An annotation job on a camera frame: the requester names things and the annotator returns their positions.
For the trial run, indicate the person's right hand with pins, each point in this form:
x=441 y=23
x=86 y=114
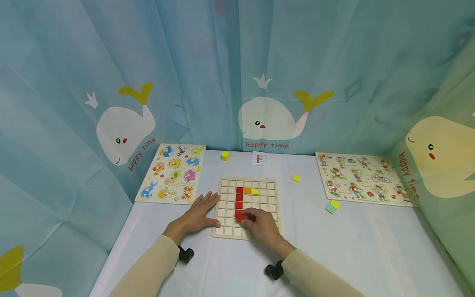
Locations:
x=266 y=231

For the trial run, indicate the person's left hand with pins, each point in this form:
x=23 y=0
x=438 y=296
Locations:
x=193 y=219

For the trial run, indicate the person's left thumb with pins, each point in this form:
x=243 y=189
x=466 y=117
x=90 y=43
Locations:
x=214 y=223

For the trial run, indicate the person's left fingers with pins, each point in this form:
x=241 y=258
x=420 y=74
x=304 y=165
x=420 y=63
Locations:
x=208 y=201

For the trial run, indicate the person's right fingers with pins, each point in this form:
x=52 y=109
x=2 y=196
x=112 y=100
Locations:
x=250 y=216

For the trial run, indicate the person's left forearm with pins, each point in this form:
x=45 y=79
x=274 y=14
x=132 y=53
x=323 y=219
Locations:
x=148 y=270

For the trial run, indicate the person's right forearm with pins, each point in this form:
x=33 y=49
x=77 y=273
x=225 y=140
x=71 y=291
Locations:
x=315 y=276

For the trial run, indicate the wooden grid board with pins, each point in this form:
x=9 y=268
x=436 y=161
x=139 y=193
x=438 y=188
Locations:
x=265 y=198

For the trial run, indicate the black wrist band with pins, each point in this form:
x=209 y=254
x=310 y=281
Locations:
x=274 y=270
x=186 y=254

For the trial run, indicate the animal peg puzzle board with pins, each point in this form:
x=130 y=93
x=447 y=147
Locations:
x=171 y=173

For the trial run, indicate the yellow cylinder block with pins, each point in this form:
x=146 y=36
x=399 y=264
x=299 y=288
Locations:
x=225 y=156

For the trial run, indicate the white pattern card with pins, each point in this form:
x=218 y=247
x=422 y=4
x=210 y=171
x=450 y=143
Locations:
x=260 y=158

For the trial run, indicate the yellow triangle piece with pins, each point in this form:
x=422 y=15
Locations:
x=295 y=178

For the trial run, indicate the green square tile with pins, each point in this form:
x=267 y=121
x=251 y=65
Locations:
x=330 y=209

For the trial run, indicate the people peg puzzle board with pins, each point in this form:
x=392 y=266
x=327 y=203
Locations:
x=365 y=179

